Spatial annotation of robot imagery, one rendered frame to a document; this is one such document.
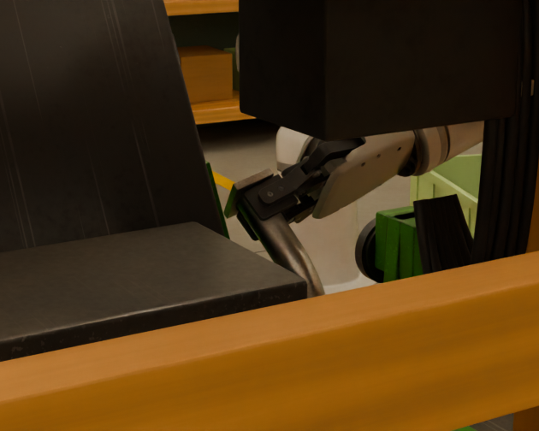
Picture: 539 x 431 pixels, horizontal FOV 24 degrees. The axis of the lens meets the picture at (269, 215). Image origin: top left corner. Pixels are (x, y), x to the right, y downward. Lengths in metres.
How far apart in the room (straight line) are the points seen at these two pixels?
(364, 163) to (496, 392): 0.37
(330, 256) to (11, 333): 1.10
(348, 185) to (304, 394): 0.45
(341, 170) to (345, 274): 0.78
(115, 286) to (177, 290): 0.05
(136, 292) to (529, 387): 0.28
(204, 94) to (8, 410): 6.15
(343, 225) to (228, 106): 4.91
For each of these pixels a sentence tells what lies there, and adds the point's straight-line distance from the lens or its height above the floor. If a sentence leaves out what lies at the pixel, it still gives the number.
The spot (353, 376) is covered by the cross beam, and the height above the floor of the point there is 1.24.
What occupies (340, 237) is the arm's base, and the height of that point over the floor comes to 0.99.
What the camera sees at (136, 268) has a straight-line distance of 0.93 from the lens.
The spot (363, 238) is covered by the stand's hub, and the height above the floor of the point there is 1.14.
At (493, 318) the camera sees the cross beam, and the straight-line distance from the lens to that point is 0.80.
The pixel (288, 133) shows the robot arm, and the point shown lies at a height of 1.14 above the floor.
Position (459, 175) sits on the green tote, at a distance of 2.53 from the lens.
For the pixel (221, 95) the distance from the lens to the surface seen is 6.81.
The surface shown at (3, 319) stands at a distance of 0.85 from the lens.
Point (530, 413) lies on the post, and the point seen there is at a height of 1.11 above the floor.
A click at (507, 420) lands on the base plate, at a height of 0.90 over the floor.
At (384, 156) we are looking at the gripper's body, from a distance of 1.15.
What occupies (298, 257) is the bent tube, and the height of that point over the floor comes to 1.19.
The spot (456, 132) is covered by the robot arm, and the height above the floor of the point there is 1.28.
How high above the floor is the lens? 1.53
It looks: 16 degrees down
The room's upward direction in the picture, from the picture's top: straight up
